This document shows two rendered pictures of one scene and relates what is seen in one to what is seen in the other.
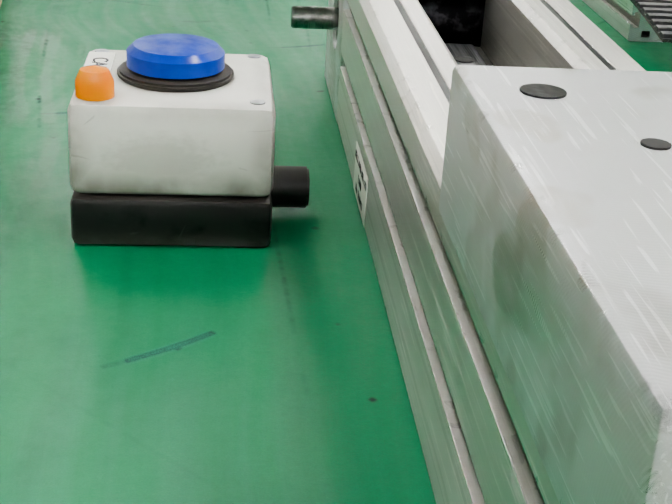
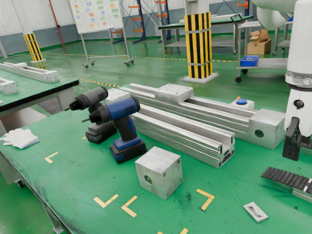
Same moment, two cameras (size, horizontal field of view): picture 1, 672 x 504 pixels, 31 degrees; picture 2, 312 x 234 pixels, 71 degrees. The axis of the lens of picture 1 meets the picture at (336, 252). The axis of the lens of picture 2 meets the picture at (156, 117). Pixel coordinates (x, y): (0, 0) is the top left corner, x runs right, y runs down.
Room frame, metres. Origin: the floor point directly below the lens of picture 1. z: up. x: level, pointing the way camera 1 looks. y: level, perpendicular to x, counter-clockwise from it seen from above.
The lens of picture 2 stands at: (1.01, -0.72, 1.26)
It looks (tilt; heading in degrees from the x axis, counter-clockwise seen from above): 26 degrees down; 147
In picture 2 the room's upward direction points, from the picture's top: 9 degrees counter-clockwise
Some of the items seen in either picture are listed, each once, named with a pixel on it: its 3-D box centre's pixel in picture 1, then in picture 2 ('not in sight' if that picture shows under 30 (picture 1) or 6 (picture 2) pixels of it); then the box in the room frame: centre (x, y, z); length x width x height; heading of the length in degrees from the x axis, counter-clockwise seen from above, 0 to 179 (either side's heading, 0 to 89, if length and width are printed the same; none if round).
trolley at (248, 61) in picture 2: not in sight; (268, 46); (-0.82, 2.69, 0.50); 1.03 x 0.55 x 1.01; 23
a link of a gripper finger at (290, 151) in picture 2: not in sight; (289, 148); (0.84, -0.27, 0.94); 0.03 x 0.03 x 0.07; 7
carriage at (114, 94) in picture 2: not in sight; (113, 99); (-0.01, -0.31, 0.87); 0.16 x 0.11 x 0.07; 6
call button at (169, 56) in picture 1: (175, 66); (241, 101); (0.49, 0.07, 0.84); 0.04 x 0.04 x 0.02
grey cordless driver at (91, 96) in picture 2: not in sight; (91, 117); (0.15, -0.48, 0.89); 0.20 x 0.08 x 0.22; 108
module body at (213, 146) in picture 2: not in sight; (146, 120); (0.24, -0.28, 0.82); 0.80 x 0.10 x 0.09; 6
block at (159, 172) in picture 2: not in sight; (162, 169); (0.56, -0.44, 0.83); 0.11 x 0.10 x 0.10; 103
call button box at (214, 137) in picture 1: (195, 141); (240, 109); (0.49, 0.06, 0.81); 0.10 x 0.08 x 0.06; 96
